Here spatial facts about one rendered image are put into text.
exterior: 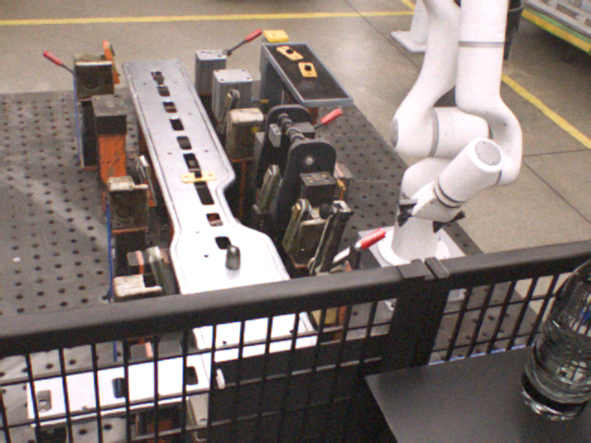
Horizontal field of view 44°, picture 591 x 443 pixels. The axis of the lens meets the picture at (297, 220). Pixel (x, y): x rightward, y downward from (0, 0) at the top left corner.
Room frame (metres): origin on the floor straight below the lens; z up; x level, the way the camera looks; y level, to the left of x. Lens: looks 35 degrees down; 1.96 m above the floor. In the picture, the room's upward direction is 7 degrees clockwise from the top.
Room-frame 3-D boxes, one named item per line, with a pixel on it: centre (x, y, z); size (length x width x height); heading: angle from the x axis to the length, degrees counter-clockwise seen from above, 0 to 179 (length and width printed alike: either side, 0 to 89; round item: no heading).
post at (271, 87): (2.07, 0.13, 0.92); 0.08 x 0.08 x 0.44; 23
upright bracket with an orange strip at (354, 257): (1.03, -0.11, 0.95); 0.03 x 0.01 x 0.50; 23
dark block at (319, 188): (1.36, -0.03, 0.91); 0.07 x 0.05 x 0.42; 113
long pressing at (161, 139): (1.50, 0.27, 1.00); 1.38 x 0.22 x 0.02; 23
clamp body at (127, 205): (1.37, 0.39, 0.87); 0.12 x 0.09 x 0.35; 113
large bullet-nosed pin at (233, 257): (1.18, 0.12, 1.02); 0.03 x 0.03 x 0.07
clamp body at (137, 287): (1.03, 0.29, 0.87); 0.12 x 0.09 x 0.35; 113
